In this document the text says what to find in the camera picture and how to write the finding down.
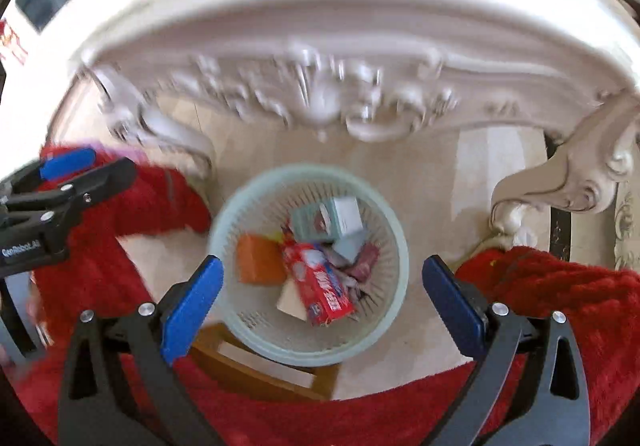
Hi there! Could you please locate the orange box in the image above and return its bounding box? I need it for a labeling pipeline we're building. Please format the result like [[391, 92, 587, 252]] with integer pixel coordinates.
[[235, 234, 288, 286]]

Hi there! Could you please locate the red white toothpaste box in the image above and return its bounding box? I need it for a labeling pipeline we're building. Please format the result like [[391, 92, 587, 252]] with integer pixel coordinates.
[[283, 242, 355, 327]]

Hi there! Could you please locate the silver cardboard box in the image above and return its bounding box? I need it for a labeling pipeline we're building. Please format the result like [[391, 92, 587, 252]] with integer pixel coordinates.
[[331, 228, 369, 264]]

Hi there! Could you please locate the wooden stool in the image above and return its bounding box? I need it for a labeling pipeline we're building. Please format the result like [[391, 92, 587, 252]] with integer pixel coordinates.
[[189, 322, 341, 402]]

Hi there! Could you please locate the red white snack bag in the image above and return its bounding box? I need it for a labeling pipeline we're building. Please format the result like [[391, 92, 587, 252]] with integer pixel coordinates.
[[345, 242, 380, 284]]

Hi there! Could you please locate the tan open cardboard box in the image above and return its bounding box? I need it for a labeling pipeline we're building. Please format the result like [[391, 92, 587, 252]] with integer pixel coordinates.
[[276, 278, 307, 322]]

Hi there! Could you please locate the pale green mesh waste basket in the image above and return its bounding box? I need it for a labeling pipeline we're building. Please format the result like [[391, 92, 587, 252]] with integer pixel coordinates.
[[208, 164, 409, 367]]

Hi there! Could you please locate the red fuzzy clothing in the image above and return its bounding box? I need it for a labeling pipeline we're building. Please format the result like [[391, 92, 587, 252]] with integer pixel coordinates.
[[0, 142, 640, 446]]

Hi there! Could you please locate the ornate white marble coffee table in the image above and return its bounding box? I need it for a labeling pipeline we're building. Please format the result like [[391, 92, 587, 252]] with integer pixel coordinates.
[[63, 0, 639, 244]]

